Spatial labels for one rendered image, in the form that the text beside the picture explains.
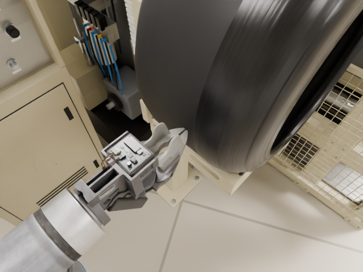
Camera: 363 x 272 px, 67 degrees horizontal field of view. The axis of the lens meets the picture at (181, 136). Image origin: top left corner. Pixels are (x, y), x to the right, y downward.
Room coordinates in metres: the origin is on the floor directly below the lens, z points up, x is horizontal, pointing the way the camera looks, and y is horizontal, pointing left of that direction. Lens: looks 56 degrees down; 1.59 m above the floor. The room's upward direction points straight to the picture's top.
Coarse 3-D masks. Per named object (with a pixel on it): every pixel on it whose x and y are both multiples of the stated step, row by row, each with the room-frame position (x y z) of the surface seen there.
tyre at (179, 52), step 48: (144, 0) 0.42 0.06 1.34; (192, 0) 0.37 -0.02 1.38; (240, 0) 0.34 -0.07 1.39; (288, 0) 0.31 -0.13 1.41; (336, 0) 0.31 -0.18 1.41; (144, 48) 0.38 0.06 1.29; (192, 48) 0.33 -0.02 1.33; (240, 48) 0.29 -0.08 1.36; (288, 48) 0.28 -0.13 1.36; (336, 48) 0.64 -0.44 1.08; (144, 96) 0.37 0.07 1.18; (192, 96) 0.29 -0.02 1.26; (240, 96) 0.26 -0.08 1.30; (288, 96) 0.26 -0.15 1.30; (192, 144) 0.28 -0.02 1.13; (240, 144) 0.24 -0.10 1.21
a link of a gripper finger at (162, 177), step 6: (174, 162) 0.22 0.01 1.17; (168, 168) 0.21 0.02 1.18; (174, 168) 0.21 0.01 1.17; (156, 174) 0.20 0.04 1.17; (162, 174) 0.20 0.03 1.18; (168, 174) 0.20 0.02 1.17; (156, 180) 0.19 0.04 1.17; (162, 180) 0.19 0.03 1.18; (168, 180) 0.19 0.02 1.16; (156, 186) 0.18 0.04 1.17
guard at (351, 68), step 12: (360, 72) 0.63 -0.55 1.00; (348, 108) 0.61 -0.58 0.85; (300, 132) 0.67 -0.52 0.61; (312, 132) 0.64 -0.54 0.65; (312, 156) 0.61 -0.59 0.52; (288, 168) 0.64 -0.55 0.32; (312, 168) 0.58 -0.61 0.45; (300, 180) 0.58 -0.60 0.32; (348, 180) 0.49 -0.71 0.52; (324, 192) 0.51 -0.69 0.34; (336, 204) 0.46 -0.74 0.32; (360, 204) 0.42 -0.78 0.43; (348, 216) 0.40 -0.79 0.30
